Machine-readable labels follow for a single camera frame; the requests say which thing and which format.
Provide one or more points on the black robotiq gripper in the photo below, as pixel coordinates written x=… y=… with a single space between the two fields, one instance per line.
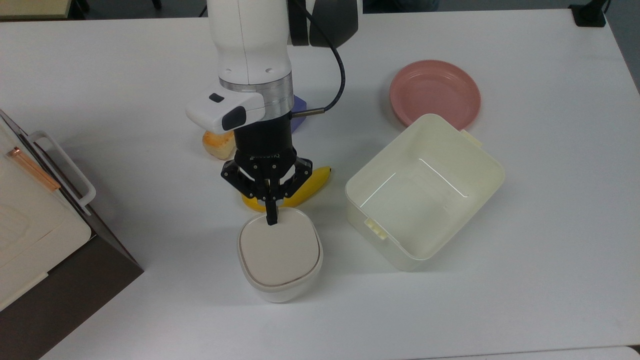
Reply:
x=264 y=142

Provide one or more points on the white trash can lid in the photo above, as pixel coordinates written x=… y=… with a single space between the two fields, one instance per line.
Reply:
x=279 y=250

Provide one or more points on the white franka robot arm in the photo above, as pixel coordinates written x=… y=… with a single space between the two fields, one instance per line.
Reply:
x=250 y=45

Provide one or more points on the yellow toy banana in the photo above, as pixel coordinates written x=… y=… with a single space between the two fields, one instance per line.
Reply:
x=310 y=187

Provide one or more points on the toy toasted bread piece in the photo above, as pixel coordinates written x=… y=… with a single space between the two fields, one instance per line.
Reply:
x=219 y=144

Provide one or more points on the purple cube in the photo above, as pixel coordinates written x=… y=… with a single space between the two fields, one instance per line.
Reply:
x=299 y=112

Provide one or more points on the white lidded bowl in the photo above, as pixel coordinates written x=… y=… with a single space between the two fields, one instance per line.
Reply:
x=280 y=292

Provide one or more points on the cream plastic storage box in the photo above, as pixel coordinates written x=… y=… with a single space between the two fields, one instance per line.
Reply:
x=425 y=200

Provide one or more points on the pink plastic plate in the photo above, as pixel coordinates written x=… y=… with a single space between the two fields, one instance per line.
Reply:
x=435 y=92

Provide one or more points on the white toaster oven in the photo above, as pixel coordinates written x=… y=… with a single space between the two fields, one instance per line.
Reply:
x=70 y=295

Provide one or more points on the beige wooden board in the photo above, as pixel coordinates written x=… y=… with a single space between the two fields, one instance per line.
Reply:
x=32 y=7

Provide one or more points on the black stand base clamp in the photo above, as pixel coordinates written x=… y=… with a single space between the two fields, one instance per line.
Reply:
x=590 y=12

